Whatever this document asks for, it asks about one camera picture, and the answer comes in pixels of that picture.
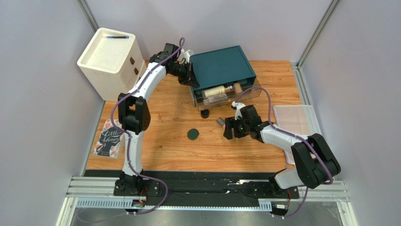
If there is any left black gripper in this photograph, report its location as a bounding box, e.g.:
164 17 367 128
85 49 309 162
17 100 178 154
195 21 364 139
169 62 201 89

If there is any peach lip gloss tube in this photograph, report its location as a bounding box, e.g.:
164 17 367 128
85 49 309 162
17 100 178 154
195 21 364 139
217 117 225 128

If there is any black round cap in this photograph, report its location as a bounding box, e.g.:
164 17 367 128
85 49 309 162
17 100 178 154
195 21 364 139
200 109 210 119

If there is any cream gold pump bottle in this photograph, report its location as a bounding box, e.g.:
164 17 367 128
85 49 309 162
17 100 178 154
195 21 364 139
201 83 235 99

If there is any beige foundation bottle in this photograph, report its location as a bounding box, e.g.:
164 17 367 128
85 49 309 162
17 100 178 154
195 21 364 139
233 82 243 94

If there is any teal drawer organizer box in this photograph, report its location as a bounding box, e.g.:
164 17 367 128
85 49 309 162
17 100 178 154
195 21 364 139
190 45 256 92

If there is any clear lip gloss tube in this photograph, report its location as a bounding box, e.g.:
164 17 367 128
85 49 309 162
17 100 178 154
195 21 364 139
203 93 228 105

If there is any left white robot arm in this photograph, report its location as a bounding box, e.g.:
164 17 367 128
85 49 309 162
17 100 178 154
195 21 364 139
113 38 200 196

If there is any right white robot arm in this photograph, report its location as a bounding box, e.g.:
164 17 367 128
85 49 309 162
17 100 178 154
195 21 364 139
223 102 341 194

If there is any dark green round compact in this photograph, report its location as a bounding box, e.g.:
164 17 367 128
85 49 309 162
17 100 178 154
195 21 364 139
187 129 200 140

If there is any white drawer cabinet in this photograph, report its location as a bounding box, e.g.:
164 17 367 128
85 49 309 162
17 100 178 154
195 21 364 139
77 28 147 102

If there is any Little Women book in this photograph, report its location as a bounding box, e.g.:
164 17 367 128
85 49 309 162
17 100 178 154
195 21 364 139
92 119 125 159

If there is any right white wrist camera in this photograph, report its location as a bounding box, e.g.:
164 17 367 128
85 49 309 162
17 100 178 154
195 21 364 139
231 101 246 120

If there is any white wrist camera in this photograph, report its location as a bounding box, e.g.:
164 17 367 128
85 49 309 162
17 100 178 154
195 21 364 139
182 49 194 63
231 101 246 120

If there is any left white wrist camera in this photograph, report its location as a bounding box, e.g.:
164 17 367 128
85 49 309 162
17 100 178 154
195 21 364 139
182 49 194 63

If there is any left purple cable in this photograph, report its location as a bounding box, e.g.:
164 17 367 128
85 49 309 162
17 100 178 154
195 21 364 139
110 37 185 216

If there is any purple cable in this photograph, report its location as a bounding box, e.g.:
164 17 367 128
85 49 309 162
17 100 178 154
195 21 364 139
110 37 185 216
235 86 335 219

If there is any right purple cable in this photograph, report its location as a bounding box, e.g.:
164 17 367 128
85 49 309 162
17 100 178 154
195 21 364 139
235 86 335 219

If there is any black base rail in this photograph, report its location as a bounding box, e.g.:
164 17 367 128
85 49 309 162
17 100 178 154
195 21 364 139
113 171 300 199

